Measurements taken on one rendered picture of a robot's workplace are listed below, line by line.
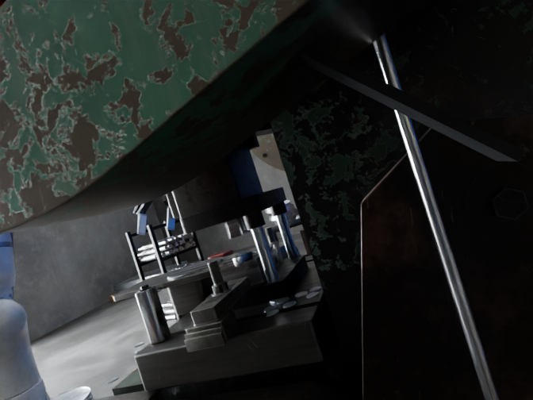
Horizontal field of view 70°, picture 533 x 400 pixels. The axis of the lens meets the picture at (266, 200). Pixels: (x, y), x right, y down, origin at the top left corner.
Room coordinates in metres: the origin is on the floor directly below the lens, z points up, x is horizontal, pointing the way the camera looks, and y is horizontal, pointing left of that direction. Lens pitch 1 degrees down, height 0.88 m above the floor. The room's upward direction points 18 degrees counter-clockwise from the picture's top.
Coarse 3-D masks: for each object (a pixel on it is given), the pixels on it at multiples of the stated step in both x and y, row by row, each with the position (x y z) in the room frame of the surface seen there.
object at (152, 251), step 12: (156, 228) 3.03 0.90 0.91; (132, 240) 3.19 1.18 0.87; (156, 240) 3.00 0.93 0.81; (168, 240) 3.09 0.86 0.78; (180, 240) 3.16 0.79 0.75; (132, 252) 3.18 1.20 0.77; (144, 252) 3.18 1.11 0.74; (156, 252) 2.98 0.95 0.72; (168, 252) 3.04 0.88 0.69; (180, 252) 3.15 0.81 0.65; (144, 264) 3.23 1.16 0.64; (180, 264) 3.33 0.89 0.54; (168, 300) 3.36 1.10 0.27; (168, 312) 3.14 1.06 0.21
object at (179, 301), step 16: (224, 256) 0.85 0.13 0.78; (176, 272) 0.81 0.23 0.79; (192, 272) 0.74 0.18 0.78; (208, 272) 0.72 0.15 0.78; (128, 288) 0.84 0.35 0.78; (176, 288) 0.76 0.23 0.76; (192, 288) 0.75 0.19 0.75; (208, 288) 0.77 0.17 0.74; (176, 304) 0.77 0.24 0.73; (192, 304) 0.76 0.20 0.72
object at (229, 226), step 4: (232, 220) 0.74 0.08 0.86; (236, 220) 0.74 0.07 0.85; (228, 224) 0.75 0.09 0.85; (232, 224) 0.74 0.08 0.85; (236, 224) 0.74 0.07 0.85; (228, 228) 0.75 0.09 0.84; (232, 228) 0.74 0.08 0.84; (236, 228) 0.74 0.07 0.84; (240, 228) 0.75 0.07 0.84; (228, 232) 0.76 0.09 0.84; (232, 232) 0.75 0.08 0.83; (236, 232) 0.74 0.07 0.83; (240, 232) 0.74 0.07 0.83; (244, 232) 0.78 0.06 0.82; (248, 232) 0.78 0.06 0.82; (228, 236) 0.76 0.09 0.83; (232, 236) 0.75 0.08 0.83; (236, 236) 0.74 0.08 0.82; (240, 236) 0.74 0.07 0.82
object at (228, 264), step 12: (240, 252) 0.83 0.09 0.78; (252, 252) 0.78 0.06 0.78; (276, 252) 0.80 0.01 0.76; (228, 264) 0.71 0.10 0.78; (252, 264) 0.68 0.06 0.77; (276, 264) 0.77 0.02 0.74; (228, 276) 0.70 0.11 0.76; (240, 276) 0.69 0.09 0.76; (252, 276) 0.69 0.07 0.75; (264, 276) 0.69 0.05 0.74
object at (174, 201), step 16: (240, 144) 0.77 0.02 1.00; (224, 160) 0.68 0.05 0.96; (240, 160) 0.75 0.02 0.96; (208, 176) 0.69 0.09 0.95; (224, 176) 0.68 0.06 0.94; (240, 176) 0.72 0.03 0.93; (256, 176) 0.81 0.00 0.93; (176, 192) 0.72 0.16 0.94; (192, 192) 0.71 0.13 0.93; (208, 192) 0.70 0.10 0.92; (224, 192) 0.69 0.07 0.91; (240, 192) 0.69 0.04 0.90; (256, 192) 0.78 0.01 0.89; (176, 208) 0.75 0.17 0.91; (192, 208) 0.71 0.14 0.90; (208, 208) 0.70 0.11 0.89
